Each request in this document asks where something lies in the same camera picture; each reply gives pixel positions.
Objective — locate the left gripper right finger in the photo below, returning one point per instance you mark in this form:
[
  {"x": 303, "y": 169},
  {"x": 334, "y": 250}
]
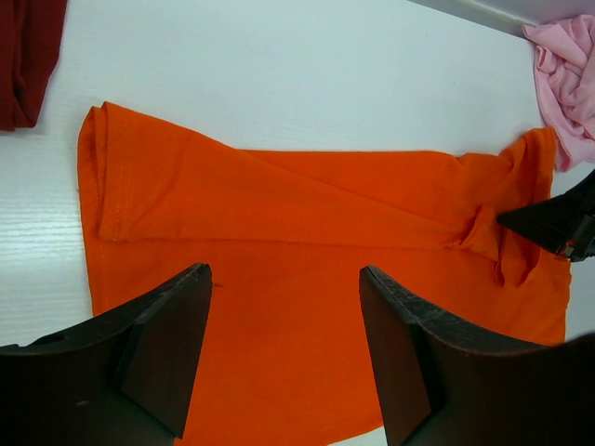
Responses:
[{"x": 442, "y": 380}]

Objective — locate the dark red folded t-shirt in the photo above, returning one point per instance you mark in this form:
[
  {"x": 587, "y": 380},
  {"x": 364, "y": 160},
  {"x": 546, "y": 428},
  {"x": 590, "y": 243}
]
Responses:
[{"x": 31, "y": 34}]

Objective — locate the orange t-shirt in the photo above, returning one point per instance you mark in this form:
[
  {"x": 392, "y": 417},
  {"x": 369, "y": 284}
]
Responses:
[{"x": 286, "y": 233}]

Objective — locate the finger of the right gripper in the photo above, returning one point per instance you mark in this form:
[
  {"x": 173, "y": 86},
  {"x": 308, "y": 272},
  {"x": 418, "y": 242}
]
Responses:
[{"x": 562, "y": 225}]

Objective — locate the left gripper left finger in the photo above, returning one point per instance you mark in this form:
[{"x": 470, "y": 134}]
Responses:
[{"x": 124, "y": 377}]

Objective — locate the pink crumpled t-shirt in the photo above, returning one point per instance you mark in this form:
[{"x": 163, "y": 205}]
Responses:
[{"x": 564, "y": 85}]

